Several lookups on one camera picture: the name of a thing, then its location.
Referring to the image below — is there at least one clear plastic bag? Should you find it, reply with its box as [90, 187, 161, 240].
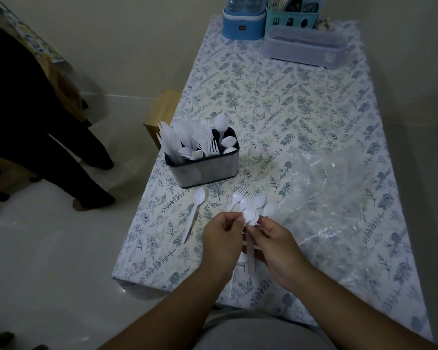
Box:
[274, 146, 379, 275]

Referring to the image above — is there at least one lavender lidded plastic box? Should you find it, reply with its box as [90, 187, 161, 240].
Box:
[261, 25, 352, 69]

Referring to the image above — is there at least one person's right forearm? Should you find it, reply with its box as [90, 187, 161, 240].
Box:
[285, 264, 438, 350]

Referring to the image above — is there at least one bunch of white plastic cutlery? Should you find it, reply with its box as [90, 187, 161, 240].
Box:
[226, 186, 278, 275]

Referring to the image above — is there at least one teal cutlery holder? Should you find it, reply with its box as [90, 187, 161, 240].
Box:
[264, 0, 324, 36]

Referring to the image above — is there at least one white plastic spoon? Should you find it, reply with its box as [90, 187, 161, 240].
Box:
[182, 187, 207, 245]

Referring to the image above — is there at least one person's right hand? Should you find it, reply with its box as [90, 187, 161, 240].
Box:
[246, 216, 312, 292]

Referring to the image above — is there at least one blue lidded container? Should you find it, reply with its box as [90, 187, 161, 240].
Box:
[222, 0, 269, 41]

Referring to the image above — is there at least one floral tablecloth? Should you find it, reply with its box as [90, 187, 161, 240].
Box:
[111, 14, 434, 341]

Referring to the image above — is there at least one person's left hand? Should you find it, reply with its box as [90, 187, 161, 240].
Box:
[201, 211, 247, 285]

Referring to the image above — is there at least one white plastic cutlery filling caddy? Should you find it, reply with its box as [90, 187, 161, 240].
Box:
[157, 113, 239, 166]

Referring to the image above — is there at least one yellow floral table cover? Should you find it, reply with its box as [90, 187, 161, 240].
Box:
[0, 0, 67, 64]

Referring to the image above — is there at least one wooden stool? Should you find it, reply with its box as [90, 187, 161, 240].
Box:
[143, 90, 184, 150]

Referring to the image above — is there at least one grey shirt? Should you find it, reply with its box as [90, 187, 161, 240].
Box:
[193, 305, 338, 350]

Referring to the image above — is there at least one grey cutlery caddy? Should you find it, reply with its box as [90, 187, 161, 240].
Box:
[164, 127, 241, 189]

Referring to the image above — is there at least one person's left forearm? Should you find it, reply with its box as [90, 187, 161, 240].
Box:
[97, 266, 236, 350]

